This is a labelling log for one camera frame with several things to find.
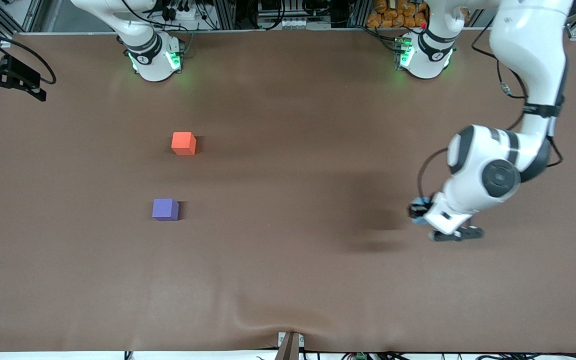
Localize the brown table mat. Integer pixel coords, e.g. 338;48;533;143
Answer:
0;27;576;353

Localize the white power strip with plugs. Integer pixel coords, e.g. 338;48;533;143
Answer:
160;0;204;22

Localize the light blue foam block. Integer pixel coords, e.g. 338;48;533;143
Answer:
413;197;433;225

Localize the orange bags heap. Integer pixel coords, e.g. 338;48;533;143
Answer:
366;0;429;29

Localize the aluminium frame post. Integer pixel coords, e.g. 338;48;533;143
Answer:
216;0;237;30
346;0;369;28

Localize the black electronics box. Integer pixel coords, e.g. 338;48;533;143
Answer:
258;0;331;18

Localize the orange foam block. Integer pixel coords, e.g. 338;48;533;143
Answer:
171;131;197;156

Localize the purple foam block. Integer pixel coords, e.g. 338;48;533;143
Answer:
151;198;180;222

